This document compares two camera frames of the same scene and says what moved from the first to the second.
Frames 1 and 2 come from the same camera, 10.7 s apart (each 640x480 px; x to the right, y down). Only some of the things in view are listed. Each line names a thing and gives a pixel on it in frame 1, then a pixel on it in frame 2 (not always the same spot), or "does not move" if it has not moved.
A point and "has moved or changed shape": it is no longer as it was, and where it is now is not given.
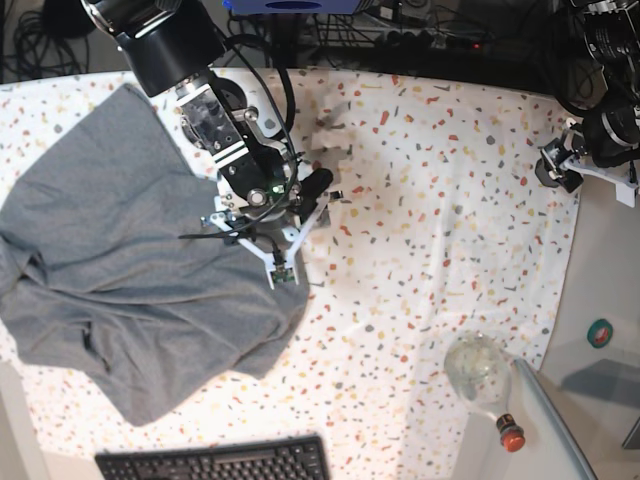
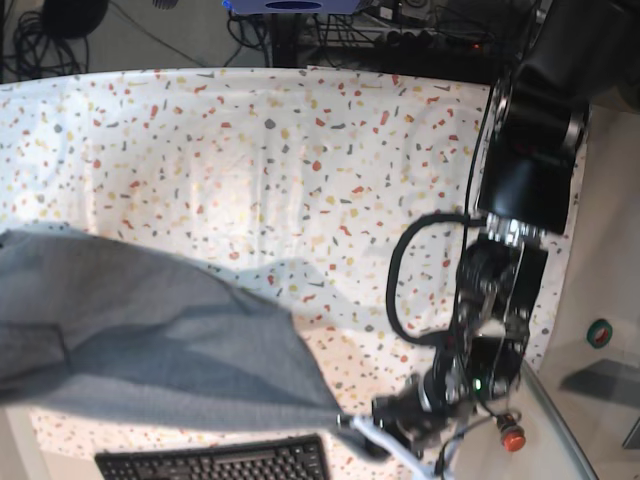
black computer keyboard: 301,457 does not move
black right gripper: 614,140 → 410,413
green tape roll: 600,333 does not move
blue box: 292,7 does not move
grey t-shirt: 109,265 has moved or changed shape
